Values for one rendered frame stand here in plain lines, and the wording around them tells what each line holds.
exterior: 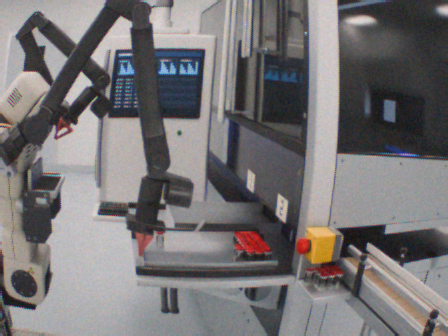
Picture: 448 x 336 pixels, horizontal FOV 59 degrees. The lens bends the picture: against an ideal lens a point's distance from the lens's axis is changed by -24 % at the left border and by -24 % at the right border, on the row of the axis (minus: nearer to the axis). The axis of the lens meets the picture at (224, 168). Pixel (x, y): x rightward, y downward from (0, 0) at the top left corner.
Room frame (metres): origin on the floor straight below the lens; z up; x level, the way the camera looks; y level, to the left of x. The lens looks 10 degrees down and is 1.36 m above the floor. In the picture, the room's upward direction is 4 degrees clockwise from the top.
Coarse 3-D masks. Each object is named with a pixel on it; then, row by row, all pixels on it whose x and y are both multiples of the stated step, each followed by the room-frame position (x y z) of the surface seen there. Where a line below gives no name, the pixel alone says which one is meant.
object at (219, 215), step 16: (176, 208) 1.72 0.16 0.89; (192, 208) 1.74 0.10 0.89; (208, 208) 1.75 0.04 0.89; (224, 208) 1.76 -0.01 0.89; (240, 208) 1.77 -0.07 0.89; (256, 208) 1.78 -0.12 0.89; (176, 224) 1.47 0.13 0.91; (192, 224) 1.48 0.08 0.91; (208, 224) 1.49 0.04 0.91; (224, 224) 1.50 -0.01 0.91; (240, 224) 1.51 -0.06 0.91; (256, 224) 1.52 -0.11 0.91; (272, 224) 1.53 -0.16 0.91
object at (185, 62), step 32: (160, 32) 2.07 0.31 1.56; (128, 64) 2.03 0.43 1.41; (160, 64) 2.05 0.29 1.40; (192, 64) 2.08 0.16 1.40; (128, 96) 2.03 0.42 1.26; (160, 96) 2.05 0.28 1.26; (192, 96) 2.08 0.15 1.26; (128, 128) 2.03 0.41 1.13; (192, 128) 2.08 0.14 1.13; (128, 160) 2.04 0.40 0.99; (192, 160) 2.09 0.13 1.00; (96, 192) 2.02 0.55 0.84; (128, 192) 2.04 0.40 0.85
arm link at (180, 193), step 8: (152, 160) 1.13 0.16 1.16; (160, 160) 1.13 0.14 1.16; (152, 168) 1.13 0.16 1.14; (160, 168) 1.13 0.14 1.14; (152, 176) 1.13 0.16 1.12; (160, 176) 1.13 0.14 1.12; (168, 176) 1.16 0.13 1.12; (176, 176) 1.18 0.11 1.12; (176, 184) 1.17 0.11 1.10; (184, 184) 1.17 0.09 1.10; (192, 184) 1.18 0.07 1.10; (176, 192) 1.16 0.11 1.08; (184, 192) 1.16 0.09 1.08; (192, 192) 1.17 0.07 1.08; (168, 200) 1.16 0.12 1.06; (176, 200) 1.16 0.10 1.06; (184, 200) 1.16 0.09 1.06
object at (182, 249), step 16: (176, 240) 1.38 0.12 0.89; (192, 240) 1.39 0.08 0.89; (208, 240) 1.40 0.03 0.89; (224, 240) 1.41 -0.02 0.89; (144, 256) 1.14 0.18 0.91; (160, 256) 1.24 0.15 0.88; (176, 256) 1.25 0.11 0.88; (192, 256) 1.27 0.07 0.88; (208, 256) 1.28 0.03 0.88; (224, 256) 1.29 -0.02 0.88
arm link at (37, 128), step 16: (112, 0) 1.08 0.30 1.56; (128, 0) 1.09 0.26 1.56; (112, 16) 1.09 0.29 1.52; (128, 16) 1.09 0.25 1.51; (96, 32) 1.09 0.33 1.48; (80, 48) 1.08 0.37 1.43; (96, 48) 1.11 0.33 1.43; (64, 64) 1.08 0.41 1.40; (80, 64) 1.09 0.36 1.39; (64, 80) 1.08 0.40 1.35; (48, 96) 1.07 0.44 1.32; (64, 96) 1.08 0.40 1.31; (48, 112) 1.05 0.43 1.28; (32, 128) 1.04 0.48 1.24; (48, 128) 1.05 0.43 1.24
